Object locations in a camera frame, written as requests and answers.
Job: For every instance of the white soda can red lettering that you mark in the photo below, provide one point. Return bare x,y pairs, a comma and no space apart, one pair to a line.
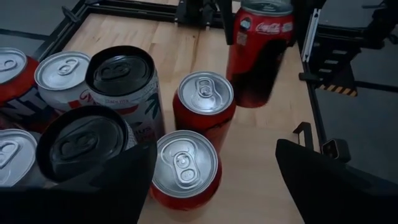
62,71

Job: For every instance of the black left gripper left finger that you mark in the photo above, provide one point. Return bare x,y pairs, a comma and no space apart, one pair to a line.
77,202

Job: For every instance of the black metal bracket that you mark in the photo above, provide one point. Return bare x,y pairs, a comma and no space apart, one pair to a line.
306,130

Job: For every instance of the silver soda can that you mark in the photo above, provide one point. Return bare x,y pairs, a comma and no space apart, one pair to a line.
12,155

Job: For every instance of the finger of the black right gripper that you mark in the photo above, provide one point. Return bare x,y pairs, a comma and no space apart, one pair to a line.
299,25
229,21

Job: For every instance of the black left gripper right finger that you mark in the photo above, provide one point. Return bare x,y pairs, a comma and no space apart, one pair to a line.
342,199

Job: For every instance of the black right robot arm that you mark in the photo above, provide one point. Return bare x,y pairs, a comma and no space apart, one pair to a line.
199,11

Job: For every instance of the small black table camera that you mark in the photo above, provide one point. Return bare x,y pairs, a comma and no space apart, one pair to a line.
335,150

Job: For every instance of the red soda can blue lettering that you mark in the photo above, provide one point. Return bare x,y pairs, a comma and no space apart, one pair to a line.
21,90

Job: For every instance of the black metal table frame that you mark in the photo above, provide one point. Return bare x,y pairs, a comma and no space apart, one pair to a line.
130,9

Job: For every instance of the white Celsius can black lid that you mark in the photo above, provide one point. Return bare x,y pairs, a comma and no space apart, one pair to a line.
121,70
81,143

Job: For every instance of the black frame clamp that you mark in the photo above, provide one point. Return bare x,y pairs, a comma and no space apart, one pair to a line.
70,14

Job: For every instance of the red black Coca-Cola can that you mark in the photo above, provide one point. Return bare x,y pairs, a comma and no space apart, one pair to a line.
258,62
205,93
185,161

